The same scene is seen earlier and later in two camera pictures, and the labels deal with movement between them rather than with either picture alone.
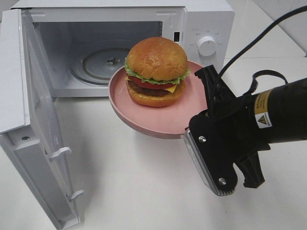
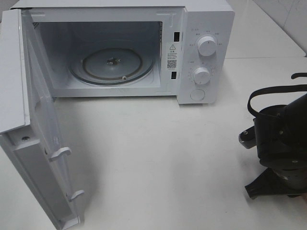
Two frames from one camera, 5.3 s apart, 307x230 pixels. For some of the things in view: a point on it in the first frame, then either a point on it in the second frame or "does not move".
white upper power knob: x=206 y=46 does not move
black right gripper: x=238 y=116 -> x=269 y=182
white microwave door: x=30 y=133 does not move
